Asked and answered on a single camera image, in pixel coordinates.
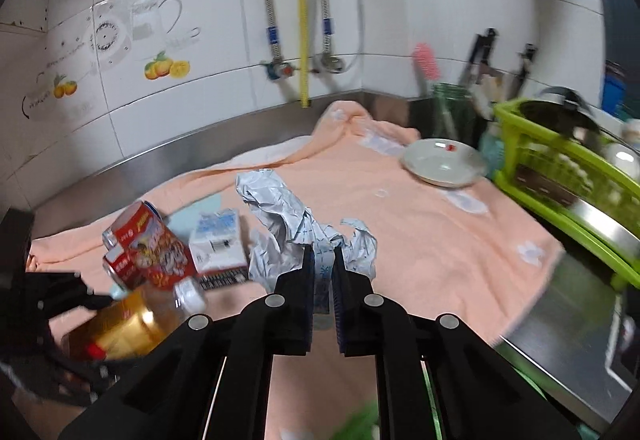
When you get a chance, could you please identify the yellow gas hose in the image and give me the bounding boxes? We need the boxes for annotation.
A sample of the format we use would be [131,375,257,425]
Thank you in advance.
[297,0,319,109]

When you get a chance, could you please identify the black pan in rack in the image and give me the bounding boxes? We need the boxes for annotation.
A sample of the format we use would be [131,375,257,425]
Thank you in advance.
[520,86,599,137]

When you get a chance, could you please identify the black knife handles on wall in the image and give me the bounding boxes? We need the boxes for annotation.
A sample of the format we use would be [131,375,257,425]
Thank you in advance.
[458,28,538,100]

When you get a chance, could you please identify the red soda can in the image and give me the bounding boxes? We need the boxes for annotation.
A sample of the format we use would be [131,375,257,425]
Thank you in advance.
[103,245,144,291]

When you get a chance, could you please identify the white ceramic plate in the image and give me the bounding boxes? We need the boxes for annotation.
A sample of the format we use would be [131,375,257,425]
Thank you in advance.
[399,139,488,189]

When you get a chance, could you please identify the pink bottle brush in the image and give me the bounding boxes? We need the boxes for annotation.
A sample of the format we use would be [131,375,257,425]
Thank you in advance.
[412,43,442,82]

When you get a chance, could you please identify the white small carton box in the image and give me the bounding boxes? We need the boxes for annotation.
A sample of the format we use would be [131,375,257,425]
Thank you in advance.
[189,209,248,274]

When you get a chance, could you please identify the red cartoon paper tub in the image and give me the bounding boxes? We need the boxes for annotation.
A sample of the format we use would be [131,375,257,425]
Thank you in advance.
[102,201,196,290]

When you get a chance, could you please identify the peach pink towel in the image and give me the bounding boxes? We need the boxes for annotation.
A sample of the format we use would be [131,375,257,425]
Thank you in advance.
[26,100,564,439]

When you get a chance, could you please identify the amber plastic drink bottle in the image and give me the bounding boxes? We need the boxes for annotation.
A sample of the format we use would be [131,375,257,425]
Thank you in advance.
[62,277,207,362]

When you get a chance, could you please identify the silver foil wrapper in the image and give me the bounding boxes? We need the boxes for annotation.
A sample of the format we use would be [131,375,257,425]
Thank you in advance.
[235,169,378,293]

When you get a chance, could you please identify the right braided metal hose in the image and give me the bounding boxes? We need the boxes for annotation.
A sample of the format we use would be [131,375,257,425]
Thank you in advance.
[314,0,335,61]

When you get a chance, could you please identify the green dish rack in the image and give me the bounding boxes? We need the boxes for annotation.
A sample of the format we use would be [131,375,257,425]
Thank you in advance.
[495,98,639,289]

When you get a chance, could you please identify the black flat cigarette box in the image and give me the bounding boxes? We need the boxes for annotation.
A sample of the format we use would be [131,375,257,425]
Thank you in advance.
[198,267,248,291]

